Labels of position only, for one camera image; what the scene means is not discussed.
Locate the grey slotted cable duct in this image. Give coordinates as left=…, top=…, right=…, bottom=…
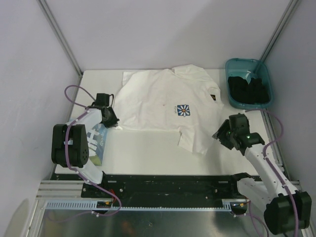
left=44, top=199, right=233, bottom=212

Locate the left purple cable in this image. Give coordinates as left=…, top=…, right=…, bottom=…
left=64, top=85, right=122, bottom=218

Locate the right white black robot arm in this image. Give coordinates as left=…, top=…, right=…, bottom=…
left=213, top=114, right=312, bottom=236

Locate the black t shirt in bin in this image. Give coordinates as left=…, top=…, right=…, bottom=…
left=228, top=77, right=270, bottom=104

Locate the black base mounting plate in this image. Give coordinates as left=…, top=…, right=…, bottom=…
left=80, top=174, right=257, bottom=201

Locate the folded blue printed t shirt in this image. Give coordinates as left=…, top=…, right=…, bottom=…
left=66, top=119, right=111, bottom=166

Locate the purple cable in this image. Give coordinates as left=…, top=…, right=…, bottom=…
left=244, top=108, right=297, bottom=237
left=64, top=85, right=122, bottom=218

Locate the white t shirt flower print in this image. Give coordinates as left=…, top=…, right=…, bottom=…
left=114, top=65, right=223, bottom=155

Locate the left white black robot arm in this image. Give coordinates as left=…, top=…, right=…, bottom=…
left=51, top=93, right=119, bottom=198

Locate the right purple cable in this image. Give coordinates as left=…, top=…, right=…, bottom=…
left=244, top=108, right=297, bottom=237

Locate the teal plastic bin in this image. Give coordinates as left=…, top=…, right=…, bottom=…
left=225, top=58, right=274, bottom=110

